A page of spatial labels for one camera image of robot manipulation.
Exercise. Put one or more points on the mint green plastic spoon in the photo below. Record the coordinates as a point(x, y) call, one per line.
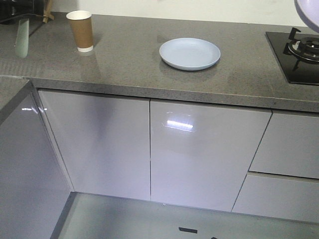
point(22, 38)

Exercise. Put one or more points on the purple plastic bowl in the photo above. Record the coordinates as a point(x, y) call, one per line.
point(308, 11)

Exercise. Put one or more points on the light blue plate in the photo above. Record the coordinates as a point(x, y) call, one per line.
point(189, 54)

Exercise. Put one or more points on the brown paper cup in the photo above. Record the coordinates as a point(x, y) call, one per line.
point(81, 25)

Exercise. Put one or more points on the grey cabinet door middle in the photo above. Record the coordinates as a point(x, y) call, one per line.
point(200, 154)

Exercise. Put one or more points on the grey cabinet door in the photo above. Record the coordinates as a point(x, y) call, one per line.
point(200, 154)
point(104, 142)

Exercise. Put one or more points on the grey cabinet door left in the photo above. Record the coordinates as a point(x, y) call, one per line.
point(104, 142)

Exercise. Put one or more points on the grey stone countertop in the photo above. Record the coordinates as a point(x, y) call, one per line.
point(126, 61)

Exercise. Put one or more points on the black floor tape strip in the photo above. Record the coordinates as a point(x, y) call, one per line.
point(188, 230)

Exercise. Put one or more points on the grey upper drawer front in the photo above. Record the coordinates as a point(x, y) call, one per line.
point(289, 146)

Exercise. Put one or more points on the grey drawer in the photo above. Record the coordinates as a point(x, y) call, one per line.
point(278, 196)
point(289, 146)

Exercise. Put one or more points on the black gas stove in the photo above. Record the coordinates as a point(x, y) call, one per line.
point(297, 54)

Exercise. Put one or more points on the grey lower drawer front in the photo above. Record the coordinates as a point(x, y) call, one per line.
point(278, 196)

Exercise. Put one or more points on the wooden stand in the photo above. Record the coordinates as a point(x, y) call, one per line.
point(47, 15)

